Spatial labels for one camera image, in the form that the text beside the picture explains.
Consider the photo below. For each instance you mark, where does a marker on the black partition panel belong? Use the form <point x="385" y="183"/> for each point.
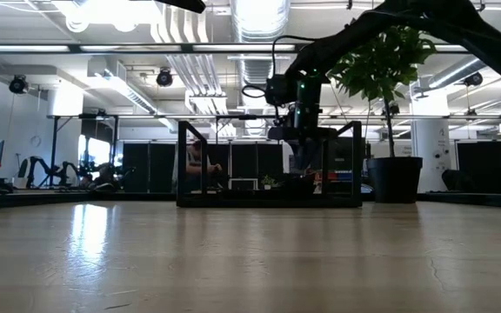
<point x="481" y="167"/>
<point x="146" y="167"/>

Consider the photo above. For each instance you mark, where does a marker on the white round pillar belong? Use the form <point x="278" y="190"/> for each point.
<point x="433" y="139"/>

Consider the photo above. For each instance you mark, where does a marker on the white framed box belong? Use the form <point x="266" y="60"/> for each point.
<point x="242" y="184"/>

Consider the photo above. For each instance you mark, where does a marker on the black overhead light bar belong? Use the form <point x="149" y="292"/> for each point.
<point x="72" y="48"/>

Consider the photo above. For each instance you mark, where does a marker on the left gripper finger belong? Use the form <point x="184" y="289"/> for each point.
<point x="185" y="4"/>

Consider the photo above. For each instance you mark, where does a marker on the black ceiling spotlight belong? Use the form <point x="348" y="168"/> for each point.
<point x="18" y="84"/>
<point x="164" y="77"/>
<point x="473" y="79"/>

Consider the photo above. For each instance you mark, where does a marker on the office chair with black jacket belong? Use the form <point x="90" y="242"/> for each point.
<point x="455" y="178"/>

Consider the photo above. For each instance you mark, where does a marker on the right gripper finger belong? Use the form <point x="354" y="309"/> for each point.
<point x="313" y="156"/>
<point x="300" y="156"/>

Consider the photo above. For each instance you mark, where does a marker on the silver ventilation duct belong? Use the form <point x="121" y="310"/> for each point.
<point x="259" y="26"/>

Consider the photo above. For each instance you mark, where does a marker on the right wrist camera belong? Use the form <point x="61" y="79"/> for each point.
<point x="281" y="89"/>

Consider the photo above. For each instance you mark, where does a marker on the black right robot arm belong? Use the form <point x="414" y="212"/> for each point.
<point x="407" y="13"/>

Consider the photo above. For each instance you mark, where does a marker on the green potted plant black pot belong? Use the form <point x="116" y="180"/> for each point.
<point x="394" y="180"/>

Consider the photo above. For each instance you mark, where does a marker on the black metal stand frame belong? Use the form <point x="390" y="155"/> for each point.
<point x="54" y="148"/>

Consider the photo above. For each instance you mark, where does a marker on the black background robot arms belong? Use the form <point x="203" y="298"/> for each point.
<point x="42" y="167"/>

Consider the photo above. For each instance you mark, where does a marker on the small green desk plant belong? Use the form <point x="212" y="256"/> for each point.
<point x="269" y="180"/>

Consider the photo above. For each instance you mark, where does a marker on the red and blue boxes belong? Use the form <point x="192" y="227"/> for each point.
<point x="339" y="176"/>

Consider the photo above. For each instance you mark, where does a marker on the person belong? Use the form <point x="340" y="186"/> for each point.
<point x="195" y="161"/>

